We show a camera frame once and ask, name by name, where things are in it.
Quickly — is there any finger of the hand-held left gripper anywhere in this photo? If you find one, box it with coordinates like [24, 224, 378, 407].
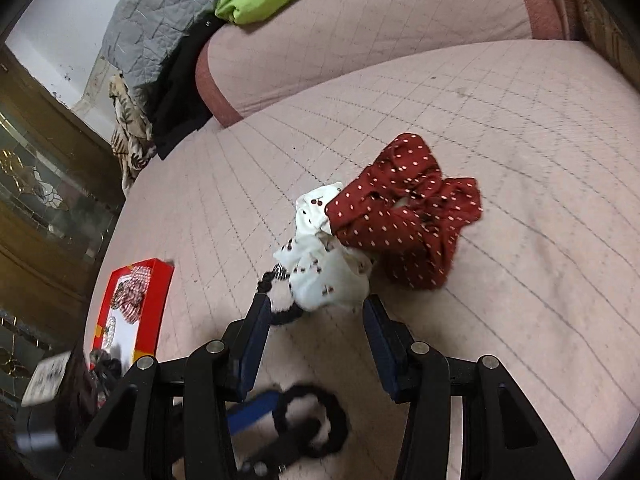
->
[235, 427, 307, 480]
[227, 390, 281, 436]

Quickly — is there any red polka dot scrunchie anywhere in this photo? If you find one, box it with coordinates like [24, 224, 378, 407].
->
[325, 132, 483, 291]

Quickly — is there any brown patterned cushion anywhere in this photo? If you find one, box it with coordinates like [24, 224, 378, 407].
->
[570, 0, 640, 91]

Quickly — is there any plain black hair tie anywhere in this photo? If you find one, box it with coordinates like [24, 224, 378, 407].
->
[272, 384, 350, 458]

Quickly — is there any large pearl bracelet green bead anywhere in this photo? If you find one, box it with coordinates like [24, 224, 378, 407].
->
[94, 316, 121, 356]

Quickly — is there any pink quilted bolster pillow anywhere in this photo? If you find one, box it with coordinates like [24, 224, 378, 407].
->
[195, 0, 568, 130]

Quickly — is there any black hair tie silver bead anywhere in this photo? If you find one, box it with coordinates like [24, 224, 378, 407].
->
[256, 266, 305, 326]

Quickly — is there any black cloth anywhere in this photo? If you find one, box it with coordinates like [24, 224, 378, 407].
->
[149, 14, 226, 161]

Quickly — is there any pink quilted bed cover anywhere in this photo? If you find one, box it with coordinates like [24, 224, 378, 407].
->
[82, 40, 640, 480]

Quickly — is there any grey quilted blanket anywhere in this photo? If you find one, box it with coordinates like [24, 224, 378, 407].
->
[97, 0, 236, 93]

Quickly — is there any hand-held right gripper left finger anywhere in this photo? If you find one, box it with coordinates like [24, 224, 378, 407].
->
[60, 292, 273, 480]

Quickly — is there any red box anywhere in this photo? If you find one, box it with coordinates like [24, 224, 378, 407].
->
[90, 258, 175, 368]

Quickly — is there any beige patterned cloth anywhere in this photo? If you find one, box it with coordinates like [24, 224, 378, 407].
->
[107, 72, 158, 196]

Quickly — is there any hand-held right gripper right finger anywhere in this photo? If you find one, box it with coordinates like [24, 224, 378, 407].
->
[362, 295, 576, 480]

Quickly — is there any white cherry print scrunchie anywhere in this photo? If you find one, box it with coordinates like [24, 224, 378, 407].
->
[273, 182, 373, 312]

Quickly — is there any wooden cabinet glass door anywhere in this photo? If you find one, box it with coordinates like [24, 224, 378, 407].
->
[0, 47, 126, 411]

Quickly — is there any pink plaid scrunchie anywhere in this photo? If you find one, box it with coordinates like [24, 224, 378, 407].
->
[111, 265, 153, 323]

